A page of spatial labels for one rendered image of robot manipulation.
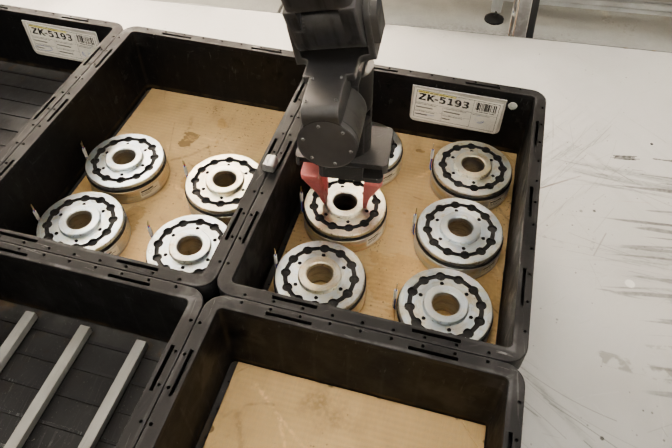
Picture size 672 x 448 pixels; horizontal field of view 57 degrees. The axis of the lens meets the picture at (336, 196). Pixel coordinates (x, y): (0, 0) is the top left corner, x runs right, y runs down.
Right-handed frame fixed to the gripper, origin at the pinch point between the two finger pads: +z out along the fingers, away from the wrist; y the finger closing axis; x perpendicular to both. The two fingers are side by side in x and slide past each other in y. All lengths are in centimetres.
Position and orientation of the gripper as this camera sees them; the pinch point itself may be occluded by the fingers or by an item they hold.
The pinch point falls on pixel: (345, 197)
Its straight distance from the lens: 76.3
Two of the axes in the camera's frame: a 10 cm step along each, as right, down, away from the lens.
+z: 0.1, 6.9, 7.3
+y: 9.9, 1.1, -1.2
